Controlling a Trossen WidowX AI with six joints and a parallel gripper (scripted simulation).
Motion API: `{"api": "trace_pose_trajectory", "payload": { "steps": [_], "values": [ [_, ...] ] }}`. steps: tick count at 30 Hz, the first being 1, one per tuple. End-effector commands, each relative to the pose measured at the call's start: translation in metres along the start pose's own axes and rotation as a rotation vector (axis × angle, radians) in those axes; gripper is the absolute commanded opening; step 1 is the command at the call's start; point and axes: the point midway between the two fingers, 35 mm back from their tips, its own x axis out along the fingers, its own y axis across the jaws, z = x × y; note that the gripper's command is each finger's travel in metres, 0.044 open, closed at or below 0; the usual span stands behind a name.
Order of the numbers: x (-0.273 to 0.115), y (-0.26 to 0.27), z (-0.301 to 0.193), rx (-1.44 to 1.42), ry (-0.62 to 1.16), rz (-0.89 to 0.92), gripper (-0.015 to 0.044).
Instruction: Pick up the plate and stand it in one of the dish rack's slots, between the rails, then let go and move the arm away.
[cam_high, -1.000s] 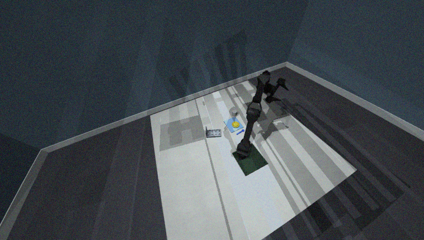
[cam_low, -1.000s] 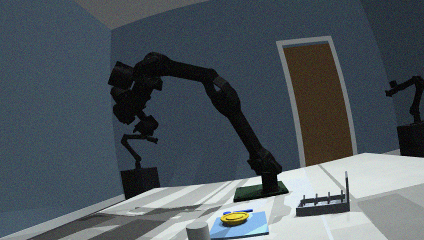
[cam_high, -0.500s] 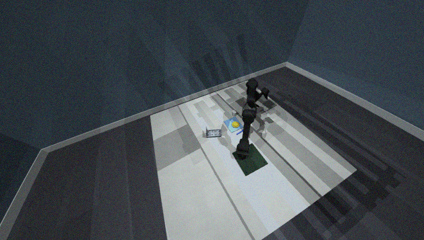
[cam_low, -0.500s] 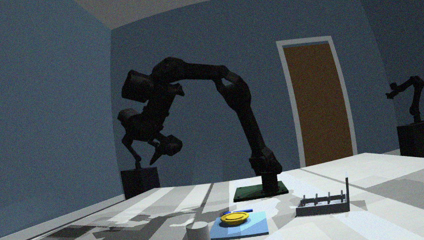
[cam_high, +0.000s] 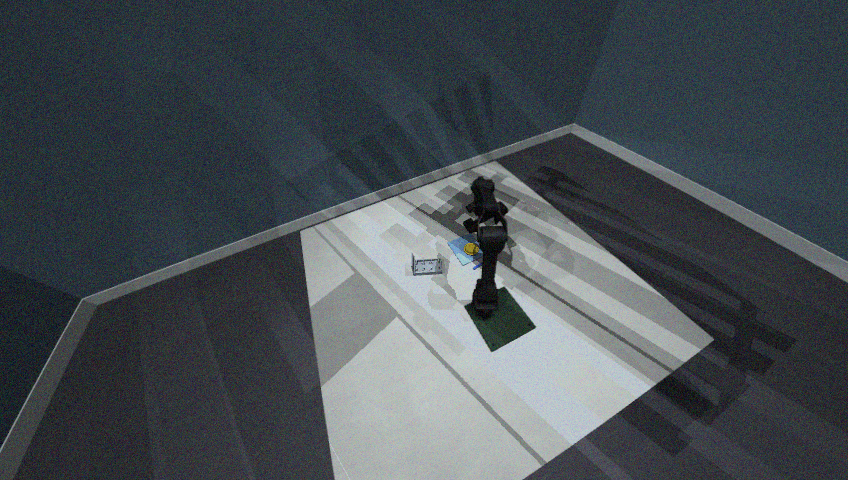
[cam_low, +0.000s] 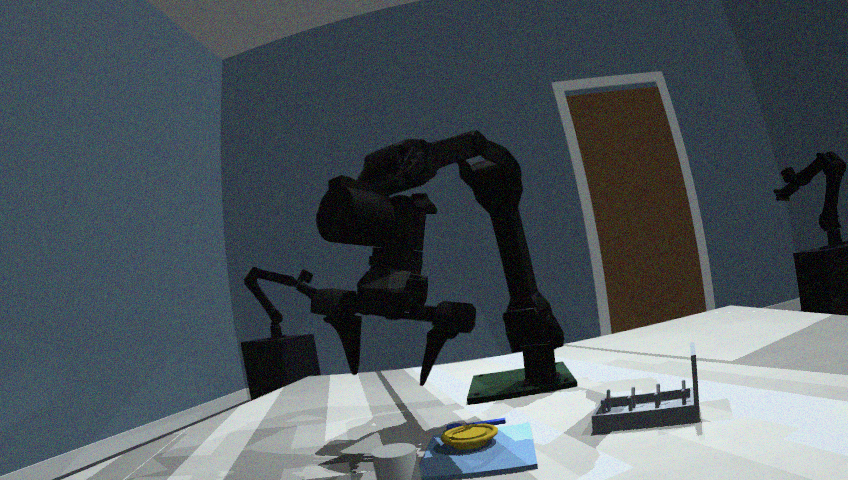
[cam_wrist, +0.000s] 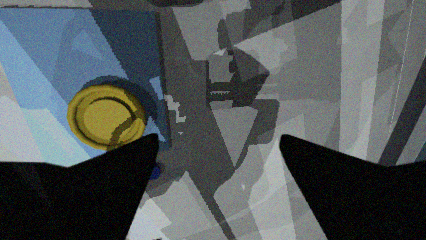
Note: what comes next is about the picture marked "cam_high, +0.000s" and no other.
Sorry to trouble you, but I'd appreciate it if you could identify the grey dish rack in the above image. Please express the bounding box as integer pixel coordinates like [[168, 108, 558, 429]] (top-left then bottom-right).
[[411, 252, 442, 276]]

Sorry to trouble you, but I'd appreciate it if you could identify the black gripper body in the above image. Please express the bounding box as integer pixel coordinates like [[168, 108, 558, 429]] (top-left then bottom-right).
[[463, 201, 508, 233]]

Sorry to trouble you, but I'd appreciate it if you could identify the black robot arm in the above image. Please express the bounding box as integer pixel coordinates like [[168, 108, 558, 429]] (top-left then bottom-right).
[[466, 176, 508, 321]]

